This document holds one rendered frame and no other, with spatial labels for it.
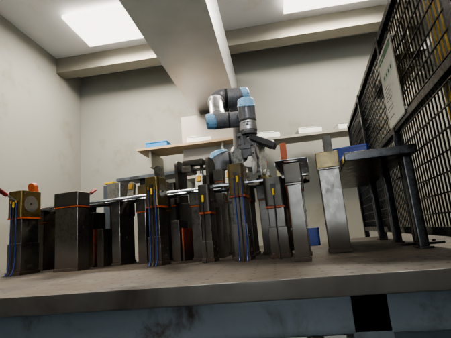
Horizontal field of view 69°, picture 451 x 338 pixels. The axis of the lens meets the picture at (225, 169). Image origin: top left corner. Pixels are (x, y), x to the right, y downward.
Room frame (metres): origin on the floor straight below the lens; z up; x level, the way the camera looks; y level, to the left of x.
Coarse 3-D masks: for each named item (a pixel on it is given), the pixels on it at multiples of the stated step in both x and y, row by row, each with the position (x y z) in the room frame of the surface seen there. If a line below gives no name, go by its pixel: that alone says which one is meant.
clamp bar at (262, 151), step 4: (260, 148) 1.56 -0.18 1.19; (264, 148) 1.54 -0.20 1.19; (260, 152) 1.55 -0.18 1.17; (264, 152) 1.54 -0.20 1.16; (260, 156) 1.55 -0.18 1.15; (264, 156) 1.53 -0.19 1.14; (260, 160) 1.54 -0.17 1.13; (264, 160) 1.54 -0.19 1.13; (260, 164) 1.53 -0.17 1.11; (264, 164) 1.54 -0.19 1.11; (264, 168) 1.54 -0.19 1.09
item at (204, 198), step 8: (208, 184) 1.25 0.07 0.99; (200, 192) 1.25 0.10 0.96; (208, 192) 1.25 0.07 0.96; (200, 200) 1.25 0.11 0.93; (208, 200) 1.25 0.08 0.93; (200, 208) 1.25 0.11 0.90; (208, 208) 1.25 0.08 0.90; (208, 216) 1.26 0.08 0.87; (208, 224) 1.26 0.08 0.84; (208, 232) 1.26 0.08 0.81; (208, 240) 1.26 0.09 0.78; (216, 240) 1.30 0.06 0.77; (208, 248) 1.25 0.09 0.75; (216, 248) 1.29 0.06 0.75; (208, 256) 1.25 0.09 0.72; (216, 256) 1.28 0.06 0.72
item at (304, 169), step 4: (280, 160) 0.97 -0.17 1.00; (284, 160) 0.98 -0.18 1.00; (296, 160) 1.00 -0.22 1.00; (300, 160) 1.00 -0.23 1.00; (304, 160) 1.00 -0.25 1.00; (276, 164) 1.03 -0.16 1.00; (280, 164) 1.03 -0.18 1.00; (300, 164) 1.06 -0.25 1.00; (304, 164) 1.07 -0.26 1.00; (280, 168) 1.10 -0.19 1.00; (304, 168) 1.14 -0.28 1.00; (308, 168) 1.09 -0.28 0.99; (280, 172) 1.15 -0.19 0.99; (304, 172) 1.23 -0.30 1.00
